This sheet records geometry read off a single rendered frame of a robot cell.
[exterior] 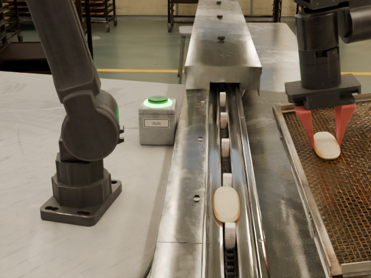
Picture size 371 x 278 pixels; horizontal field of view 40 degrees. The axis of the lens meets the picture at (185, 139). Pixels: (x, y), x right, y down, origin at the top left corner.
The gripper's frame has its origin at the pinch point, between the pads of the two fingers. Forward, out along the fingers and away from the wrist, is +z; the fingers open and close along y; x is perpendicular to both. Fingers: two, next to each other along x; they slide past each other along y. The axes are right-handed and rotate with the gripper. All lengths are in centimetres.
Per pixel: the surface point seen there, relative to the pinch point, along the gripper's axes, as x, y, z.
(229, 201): -11.6, -15.0, 2.4
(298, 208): -5.8, -5.5, 8.1
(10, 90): 51, -73, -3
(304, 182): -11.1, -4.6, 0.9
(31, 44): 249, -150, 15
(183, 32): 339, -61, 38
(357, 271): -31.0, -2.0, 0.9
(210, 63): 44.3, -19.2, -4.1
